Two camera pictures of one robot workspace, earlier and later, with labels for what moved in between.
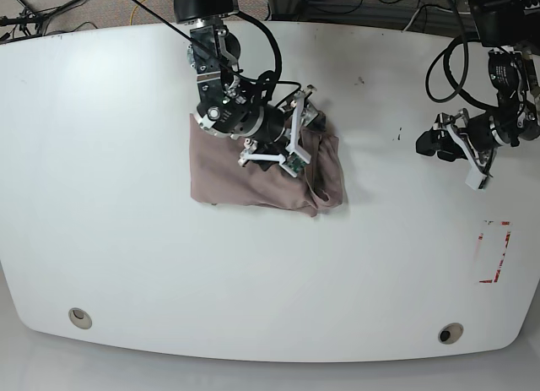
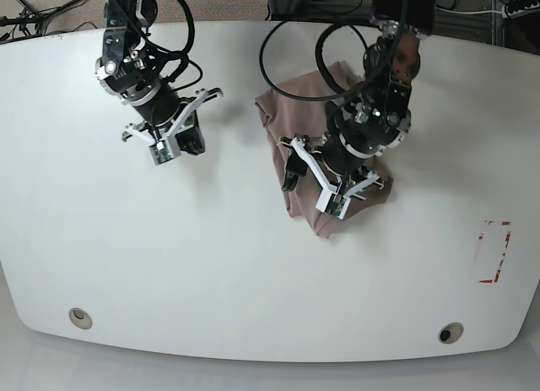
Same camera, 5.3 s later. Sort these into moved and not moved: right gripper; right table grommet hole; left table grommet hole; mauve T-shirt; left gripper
Moved: mauve T-shirt; right gripper; left gripper
Not moved: left table grommet hole; right table grommet hole
